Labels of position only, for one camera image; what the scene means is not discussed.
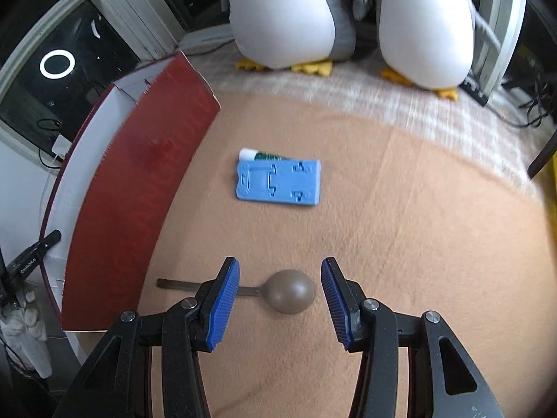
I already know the dark furniture leg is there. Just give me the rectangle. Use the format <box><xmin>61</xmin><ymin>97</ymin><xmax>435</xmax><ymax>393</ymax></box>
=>
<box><xmin>528</xmin><ymin>131</ymin><xmax>557</xmax><ymax>179</ymax></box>

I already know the person's left hand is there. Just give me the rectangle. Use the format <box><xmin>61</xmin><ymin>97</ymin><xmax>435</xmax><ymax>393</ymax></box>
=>
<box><xmin>0</xmin><ymin>287</ymin><xmax>53</xmax><ymax>379</ymax></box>

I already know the blue plastic case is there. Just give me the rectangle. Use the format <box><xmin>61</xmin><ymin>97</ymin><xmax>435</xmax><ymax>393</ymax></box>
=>
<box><xmin>236</xmin><ymin>159</ymin><xmax>322</xmax><ymax>207</ymax></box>

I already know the white power adapter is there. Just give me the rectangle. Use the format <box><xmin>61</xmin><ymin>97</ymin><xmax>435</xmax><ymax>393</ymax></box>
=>
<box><xmin>51</xmin><ymin>135</ymin><xmax>74</xmax><ymax>157</ymax></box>

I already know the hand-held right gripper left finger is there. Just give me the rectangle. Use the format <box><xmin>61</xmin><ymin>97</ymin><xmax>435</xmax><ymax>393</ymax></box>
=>
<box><xmin>52</xmin><ymin>257</ymin><xmax>241</xmax><ymax>418</ymax></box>

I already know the white tube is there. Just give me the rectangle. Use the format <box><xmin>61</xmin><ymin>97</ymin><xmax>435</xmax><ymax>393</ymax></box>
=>
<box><xmin>238</xmin><ymin>148</ymin><xmax>297</xmax><ymax>162</ymax></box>

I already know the brown spoon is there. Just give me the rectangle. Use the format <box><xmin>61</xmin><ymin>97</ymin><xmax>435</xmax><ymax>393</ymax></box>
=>
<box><xmin>157</xmin><ymin>269</ymin><xmax>316</xmax><ymax>315</ymax></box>

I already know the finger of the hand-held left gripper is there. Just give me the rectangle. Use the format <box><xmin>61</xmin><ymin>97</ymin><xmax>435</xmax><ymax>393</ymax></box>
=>
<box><xmin>0</xmin><ymin>230</ymin><xmax>62</xmax><ymax>290</ymax></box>

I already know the red cardboard box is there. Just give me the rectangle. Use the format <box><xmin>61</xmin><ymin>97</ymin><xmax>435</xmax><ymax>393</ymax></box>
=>
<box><xmin>39</xmin><ymin>50</ymin><xmax>221</xmax><ymax>332</ymax></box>

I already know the large penguin plush toy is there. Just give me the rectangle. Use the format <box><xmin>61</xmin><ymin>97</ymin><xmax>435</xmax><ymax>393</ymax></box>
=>
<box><xmin>220</xmin><ymin>0</ymin><xmax>370</xmax><ymax>76</ymax></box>

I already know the black power strip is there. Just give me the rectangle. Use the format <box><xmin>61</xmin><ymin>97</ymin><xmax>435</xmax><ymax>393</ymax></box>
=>
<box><xmin>461</xmin><ymin>76</ymin><xmax>490</xmax><ymax>107</ymax></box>

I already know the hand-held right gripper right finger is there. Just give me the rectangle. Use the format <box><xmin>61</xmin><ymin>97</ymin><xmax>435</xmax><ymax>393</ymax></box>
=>
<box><xmin>321</xmin><ymin>257</ymin><xmax>508</xmax><ymax>418</ymax></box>

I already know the small penguin plush toy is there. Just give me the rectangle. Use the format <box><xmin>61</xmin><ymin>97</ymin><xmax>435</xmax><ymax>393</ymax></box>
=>
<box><xmin>370</xmin><ymin>0</ymin><xmax>501</xmax><ymax>99</ymax></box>

